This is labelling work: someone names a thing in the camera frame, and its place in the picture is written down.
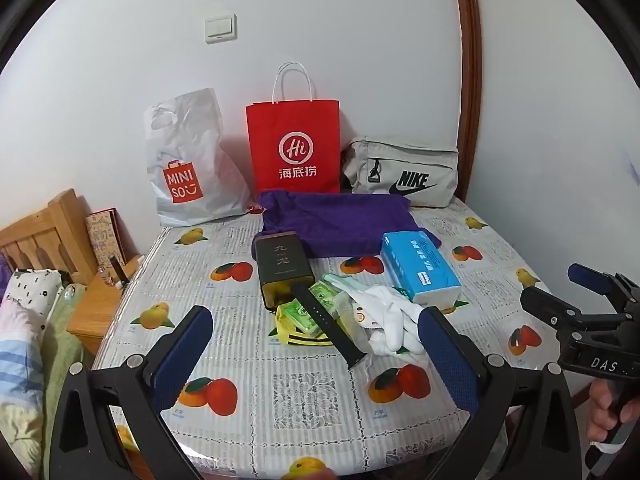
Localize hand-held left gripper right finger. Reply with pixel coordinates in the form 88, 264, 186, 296
419, 306, 583, 480

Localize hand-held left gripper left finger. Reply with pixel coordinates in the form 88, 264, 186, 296
49, 305, 215, 480

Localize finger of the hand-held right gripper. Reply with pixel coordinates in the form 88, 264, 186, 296
567, 262, 640, 307
520, 287, 622, 333

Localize white gloves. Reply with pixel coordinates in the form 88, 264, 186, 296
352, 282, 427, 357

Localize translucent mesh drawstring pouch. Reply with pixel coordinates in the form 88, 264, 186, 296
332, 285, 375, 356

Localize green printed packet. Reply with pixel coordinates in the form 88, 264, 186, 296
277, 299, 323, 338

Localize light green tissue packet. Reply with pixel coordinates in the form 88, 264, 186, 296
309, 280, 346, 313

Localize person's right hand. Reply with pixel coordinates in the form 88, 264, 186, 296
586, 379, 640, 444

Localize blue tissue pack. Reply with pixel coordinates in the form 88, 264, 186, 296
381, 231, 463, 307

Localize wooden nightstand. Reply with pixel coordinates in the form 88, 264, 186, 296
66, 255, 146, 357

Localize light green pillow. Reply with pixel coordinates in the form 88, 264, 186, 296
40, 282, 91, 461

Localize fruit print tablecloth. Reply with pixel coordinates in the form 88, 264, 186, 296
92, 197, 551, 480

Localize dark rectangular tin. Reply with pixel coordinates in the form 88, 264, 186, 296
251, 231, 316, 311

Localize patterned notebook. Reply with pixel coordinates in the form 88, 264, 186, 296
85, 207, 129, 269

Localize pastel striped quilt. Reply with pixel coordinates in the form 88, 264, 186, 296
0, 302, 51, 477

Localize polka dot pillow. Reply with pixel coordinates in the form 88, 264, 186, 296
5, 267, 64, 312

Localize purple cloth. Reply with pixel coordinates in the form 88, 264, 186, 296
257, 190, 443, 259

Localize wooden headboard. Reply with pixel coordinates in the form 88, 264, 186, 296
0, 189, 98, 286

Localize grey waist bag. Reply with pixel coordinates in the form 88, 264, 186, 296
341, 135, 460, 209

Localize white plastic shopping bag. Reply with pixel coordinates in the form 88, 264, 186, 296
143, 87, 252, 228

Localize red paper bag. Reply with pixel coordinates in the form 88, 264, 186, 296
245, 61, 342, 195

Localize black watch strap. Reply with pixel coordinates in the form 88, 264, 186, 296
291, 282, 367, 369

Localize white light switch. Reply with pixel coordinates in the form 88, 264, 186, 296
205, 15, 237, 44

